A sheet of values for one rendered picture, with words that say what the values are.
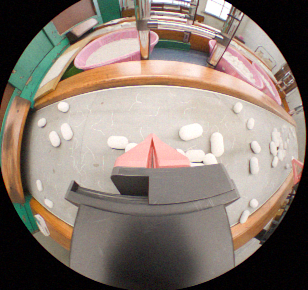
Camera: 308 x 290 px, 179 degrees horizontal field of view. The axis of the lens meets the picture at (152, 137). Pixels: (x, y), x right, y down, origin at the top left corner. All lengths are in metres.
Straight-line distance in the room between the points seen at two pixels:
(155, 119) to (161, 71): 0.09
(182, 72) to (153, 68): 0.05
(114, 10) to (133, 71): 2.59
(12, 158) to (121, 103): 0.35
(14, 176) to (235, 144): 0.54
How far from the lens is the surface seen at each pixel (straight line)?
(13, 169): 0.38
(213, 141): 0.16
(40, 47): 0.55
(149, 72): 0.18
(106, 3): 2.77
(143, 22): 0.19
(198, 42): 0.52
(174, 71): 0.19
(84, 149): 0.18
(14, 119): 0.38
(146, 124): 0.15
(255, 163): 0.24
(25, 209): 0.48
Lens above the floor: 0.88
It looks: 78 degrees down
